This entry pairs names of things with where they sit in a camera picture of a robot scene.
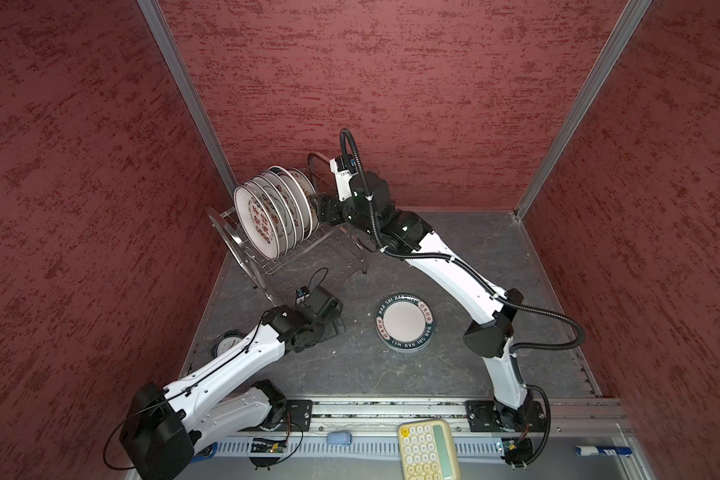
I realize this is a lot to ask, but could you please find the yellow calculator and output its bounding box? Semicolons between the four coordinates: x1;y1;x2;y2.
397;419;462;480

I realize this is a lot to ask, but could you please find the right corner aluminium post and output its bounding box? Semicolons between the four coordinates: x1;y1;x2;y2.
514;0;652;222

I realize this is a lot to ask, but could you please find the left corner aluminium post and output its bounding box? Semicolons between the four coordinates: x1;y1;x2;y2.
137;0;238;198

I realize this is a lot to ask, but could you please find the white plate in rack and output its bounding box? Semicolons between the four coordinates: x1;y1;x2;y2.
253;166;312;254

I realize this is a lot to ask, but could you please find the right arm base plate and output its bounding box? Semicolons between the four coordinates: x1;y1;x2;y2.
465;397;547;433

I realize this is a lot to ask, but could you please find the small circuit board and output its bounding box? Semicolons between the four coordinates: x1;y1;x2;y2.
502;438;534;466
250;438;288;456

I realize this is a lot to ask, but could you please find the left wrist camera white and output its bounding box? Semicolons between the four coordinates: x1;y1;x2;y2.
295;286;310;305

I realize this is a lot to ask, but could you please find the blue black tool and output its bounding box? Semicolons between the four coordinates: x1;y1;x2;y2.
191;442;218;463

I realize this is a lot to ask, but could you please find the right small circuit board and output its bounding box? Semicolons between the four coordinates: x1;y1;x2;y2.
502;438;534;466

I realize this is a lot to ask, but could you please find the light blue eraser block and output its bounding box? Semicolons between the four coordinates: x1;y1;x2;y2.
326;431;352;446

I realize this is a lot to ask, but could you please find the front white plate red pattern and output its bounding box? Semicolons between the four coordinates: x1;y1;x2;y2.
234;186;279;261

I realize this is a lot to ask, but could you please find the round gauge on table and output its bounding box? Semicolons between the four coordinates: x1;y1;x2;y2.
211;330;245;358

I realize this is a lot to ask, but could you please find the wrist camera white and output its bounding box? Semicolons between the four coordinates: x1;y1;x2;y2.
295;286;310;305
329;156;355;202

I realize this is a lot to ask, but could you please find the black corrugated cable conduit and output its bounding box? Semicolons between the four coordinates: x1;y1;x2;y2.
339;128;586;466

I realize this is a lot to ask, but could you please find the stainless steel dish rack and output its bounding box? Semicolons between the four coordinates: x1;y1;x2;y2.
206;152;369;305

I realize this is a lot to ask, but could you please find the blue white marker pen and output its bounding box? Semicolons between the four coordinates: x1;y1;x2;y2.
575;445;633;457

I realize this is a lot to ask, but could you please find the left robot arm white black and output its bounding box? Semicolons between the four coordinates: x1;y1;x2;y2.
113;286;343;479

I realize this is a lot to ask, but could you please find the corner aluminium post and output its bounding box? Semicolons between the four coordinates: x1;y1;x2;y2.
514;0;652;222
137;0;238;198

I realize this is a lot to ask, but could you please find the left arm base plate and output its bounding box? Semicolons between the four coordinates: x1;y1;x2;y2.
267;399;314;432

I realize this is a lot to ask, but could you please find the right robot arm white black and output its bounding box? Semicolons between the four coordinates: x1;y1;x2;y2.
313;159;543;431

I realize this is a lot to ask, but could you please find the left small circuit board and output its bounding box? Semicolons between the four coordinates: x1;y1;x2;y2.
250;438;288;456

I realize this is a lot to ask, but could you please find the aluminium rail frame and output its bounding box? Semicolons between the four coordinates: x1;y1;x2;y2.
125;394;655;480

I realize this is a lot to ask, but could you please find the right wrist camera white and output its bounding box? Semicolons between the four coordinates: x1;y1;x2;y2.
329;156;355;202

